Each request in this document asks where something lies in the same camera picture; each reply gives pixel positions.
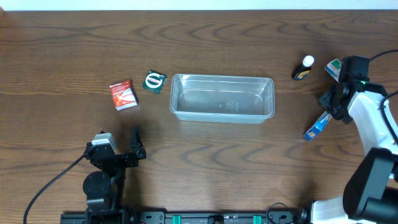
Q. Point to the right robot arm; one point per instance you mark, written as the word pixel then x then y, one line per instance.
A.
pixel 366 197

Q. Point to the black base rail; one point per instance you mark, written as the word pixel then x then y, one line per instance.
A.
pixel 272 216

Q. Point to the clear plastic container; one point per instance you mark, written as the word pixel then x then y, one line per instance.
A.
pixel 222 99

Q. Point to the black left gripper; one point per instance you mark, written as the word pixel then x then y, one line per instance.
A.
pixel 123 158

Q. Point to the red ActiFast medicine box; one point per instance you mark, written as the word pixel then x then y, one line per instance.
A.
pixel 123 95

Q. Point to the white green medicine box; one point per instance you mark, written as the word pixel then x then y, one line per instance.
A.
pixel 333 68

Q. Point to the dark bottle white cap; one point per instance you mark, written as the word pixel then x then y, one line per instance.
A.
pixel 303 69

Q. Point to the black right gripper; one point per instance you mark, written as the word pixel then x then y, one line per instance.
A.
pixel 333 104

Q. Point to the green round-logo box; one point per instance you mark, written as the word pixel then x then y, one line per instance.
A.
pixel 154 82

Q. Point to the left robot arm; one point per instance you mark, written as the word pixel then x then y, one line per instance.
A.
pixel 104 188

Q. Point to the blue Kool Fever box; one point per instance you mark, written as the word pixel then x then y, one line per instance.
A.
pixel 318 126

